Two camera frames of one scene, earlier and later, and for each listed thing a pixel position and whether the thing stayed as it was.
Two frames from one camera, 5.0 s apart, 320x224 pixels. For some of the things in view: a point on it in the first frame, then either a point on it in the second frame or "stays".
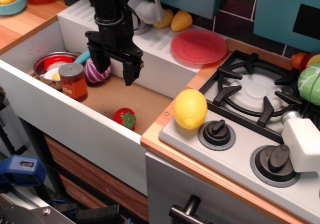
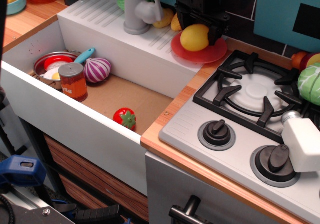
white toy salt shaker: [302, 137] stays
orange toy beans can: [73, 81] stays
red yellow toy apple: [309, 59] stays
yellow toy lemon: [190, 109] to [195, 37]
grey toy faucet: [150, 13] stays
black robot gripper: [116, 22] to [200, 5]
